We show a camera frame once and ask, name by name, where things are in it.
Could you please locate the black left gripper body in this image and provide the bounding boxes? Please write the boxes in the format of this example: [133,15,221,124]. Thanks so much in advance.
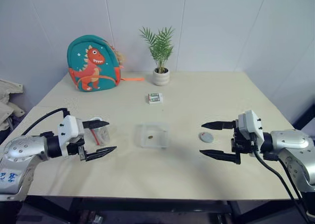
[66,138,87,162]

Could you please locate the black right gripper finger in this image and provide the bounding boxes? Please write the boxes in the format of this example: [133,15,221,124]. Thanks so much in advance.
[199,149,241,165]
[201,120,236,130]

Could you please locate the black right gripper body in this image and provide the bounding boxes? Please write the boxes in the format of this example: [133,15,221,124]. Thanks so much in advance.
[230,120,254,156]

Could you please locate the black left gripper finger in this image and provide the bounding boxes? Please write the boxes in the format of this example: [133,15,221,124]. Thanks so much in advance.
[84,146,118,162]
[82,120,111,130]

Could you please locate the clear plastic jar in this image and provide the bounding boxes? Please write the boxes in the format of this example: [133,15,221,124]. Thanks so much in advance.
[87,116,111,146]

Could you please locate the grey jar lid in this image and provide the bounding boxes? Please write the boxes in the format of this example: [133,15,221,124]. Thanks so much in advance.
[198,132,214,144]

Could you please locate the clear square plastic container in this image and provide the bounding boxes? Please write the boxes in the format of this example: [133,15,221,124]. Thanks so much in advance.
[134,122,171,150]

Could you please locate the teal dinosaur backpack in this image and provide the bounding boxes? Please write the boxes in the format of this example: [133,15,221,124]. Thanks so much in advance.
[66,34,146,93]

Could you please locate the white battery pack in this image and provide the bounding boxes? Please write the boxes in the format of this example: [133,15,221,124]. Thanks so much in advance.
[147,93,164,105]

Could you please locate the dark object beside table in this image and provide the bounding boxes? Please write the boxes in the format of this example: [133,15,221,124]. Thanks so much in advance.
[292,103,315,131]

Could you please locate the white ribbed plant pot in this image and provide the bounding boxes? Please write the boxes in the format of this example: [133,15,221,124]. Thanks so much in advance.
[152,67,171,86]

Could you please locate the beige jacket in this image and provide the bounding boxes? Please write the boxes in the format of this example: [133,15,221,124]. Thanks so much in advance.
[0,79,27,131]

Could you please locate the green palm plant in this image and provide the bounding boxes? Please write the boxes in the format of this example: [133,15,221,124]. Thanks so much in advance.
[138,26,176,74]

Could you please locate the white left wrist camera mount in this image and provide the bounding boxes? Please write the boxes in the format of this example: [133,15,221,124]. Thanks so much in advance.
[57,115,85,159]

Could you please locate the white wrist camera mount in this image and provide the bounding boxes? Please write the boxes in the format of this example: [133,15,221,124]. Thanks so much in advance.
[237,109,265,158]
[57,115,85,159]

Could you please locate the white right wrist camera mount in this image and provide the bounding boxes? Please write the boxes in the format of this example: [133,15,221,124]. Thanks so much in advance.
[237,109,265,158]

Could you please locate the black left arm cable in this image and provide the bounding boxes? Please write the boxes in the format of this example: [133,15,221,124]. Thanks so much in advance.
[21,107,71,136]

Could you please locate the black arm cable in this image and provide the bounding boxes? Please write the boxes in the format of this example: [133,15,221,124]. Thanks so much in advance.
[253,150,310,224]
[276,157,304,200]
[21,107,71,136]

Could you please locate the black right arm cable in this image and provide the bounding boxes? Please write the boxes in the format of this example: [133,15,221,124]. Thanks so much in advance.
[276,157,304,200]
[253,150,310,224]

